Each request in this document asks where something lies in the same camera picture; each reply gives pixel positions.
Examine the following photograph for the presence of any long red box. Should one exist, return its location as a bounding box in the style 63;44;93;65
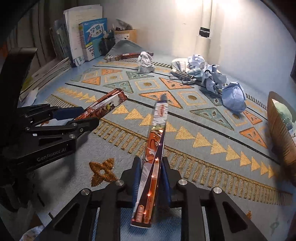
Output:
104;52;141;62
74;88;128;121
130;94;168;228

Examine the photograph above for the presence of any long red box top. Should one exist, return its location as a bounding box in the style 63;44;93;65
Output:
104;52;141;62

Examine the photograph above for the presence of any flat stacked books left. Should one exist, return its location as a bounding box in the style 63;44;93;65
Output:
18;57;71;102

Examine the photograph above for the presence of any black mesh pen holder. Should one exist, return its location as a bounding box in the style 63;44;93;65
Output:
99;37;115;56

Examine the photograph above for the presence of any blue patterned woven mat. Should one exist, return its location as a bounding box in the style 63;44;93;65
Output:
30;39;296;241

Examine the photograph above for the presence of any blue study book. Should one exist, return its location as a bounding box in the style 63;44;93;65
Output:
79;18;107;61

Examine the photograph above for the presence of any crumpled paper on mat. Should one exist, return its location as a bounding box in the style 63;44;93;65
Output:
137;51;155;73

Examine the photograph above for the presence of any white paper stack upright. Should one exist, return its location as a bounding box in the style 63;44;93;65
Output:
63;4;103;67

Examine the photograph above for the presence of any brown ribbed glass plate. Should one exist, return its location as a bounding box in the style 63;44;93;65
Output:
267;91;295;185

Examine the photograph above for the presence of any wooden desk organizer box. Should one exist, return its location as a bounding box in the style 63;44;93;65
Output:
114;29;137;43

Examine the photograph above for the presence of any plaid bow hair clip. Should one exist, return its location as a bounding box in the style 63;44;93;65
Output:
170;58;197;84

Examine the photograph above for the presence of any crumpled paper on lamp base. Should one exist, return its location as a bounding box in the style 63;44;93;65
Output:
222;82;247;113

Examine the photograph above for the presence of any crumpled paper pile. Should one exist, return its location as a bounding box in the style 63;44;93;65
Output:
187;54;228;94

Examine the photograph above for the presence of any white desk lamp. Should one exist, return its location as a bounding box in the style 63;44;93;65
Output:
197;0;212;39

